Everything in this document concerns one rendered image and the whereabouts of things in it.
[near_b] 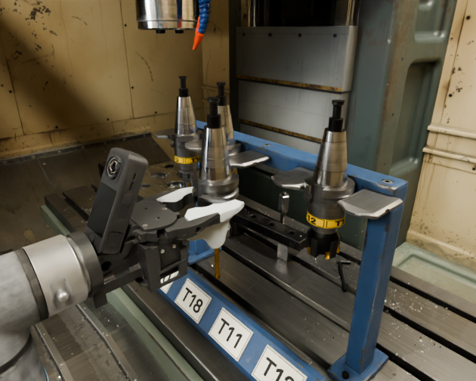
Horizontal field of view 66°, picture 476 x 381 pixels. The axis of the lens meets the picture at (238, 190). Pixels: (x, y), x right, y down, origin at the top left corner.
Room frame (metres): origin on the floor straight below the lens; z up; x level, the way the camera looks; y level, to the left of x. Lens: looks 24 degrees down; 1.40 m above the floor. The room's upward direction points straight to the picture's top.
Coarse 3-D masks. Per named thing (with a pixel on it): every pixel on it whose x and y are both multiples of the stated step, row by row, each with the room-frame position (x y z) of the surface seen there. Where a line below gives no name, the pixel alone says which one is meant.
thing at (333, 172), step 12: (324, 132) 0.43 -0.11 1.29; (336, 132) 0.42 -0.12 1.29; (324, 144) 0.43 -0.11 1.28; (336, 144) 0.42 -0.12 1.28; (324, 156) 0.43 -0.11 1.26; (336, 156) 0.42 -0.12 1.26; (324, 168) 0.42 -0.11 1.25; (336, 168) 0.42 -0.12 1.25; (312, 180) 0.44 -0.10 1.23; (324, 180) 0.42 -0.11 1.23; (336, 180) 0.42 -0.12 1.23
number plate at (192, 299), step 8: (184, 288) 0.58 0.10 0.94; (192, 288) 0.57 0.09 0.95; (184, 296) 0.56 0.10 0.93; (192, 296) 0.55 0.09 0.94; (200, 296) 0.55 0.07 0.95; (208, 296) 0.54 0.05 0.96; (184, 304) 0.55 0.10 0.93; (192, 304) 0.54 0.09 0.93; (200, 304) 0.53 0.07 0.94; (208, 304) 0.53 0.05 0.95; (192, 312) 0.53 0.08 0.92; (200, 312) 0.52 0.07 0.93
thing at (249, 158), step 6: (252, 150) 0.60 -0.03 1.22; (234, 156) 0.56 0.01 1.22; (240, 156) 0.56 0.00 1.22; (246, 156) 0.56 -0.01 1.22; (252, 156) 0.56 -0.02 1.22; (258, 156) 0.56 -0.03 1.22; (264, 156) 0.56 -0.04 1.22; (234, 162) 0.54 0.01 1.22; (240, 162) 0.54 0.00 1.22; (246, 162) 0.54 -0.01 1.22; (252, 162) 0.54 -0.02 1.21; (258, 162) 0.55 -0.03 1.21; (240, 168) 0.53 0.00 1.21
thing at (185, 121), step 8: (176, 104) 0.68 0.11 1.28; (184, 104) 0.67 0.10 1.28; (192, 104) 0.68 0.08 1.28; (176, 112) 0.68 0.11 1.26; (184, 112) 0.67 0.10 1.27; (192, 112) 0.68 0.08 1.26; (176, 120) 0.67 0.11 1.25; (184, 120) 0.67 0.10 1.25; (192, 120) 0.67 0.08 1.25; (176, 128) 0.67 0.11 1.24; (184, 128) 0.66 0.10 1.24; (192, 128) 0.67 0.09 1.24
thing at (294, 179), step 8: (296, 168) 0.51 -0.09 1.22; (304, 168) 0.51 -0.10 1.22; (272, 176) 0.48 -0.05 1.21; (280, 176) 0.48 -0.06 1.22; (288, 176) 0.48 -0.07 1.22; (296, 176) 0.48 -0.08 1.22; (304, 176) 0.48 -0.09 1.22; (280, 184) 0.45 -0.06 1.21; (288, 184) 0.45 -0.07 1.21; (296, 184) 0.45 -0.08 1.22
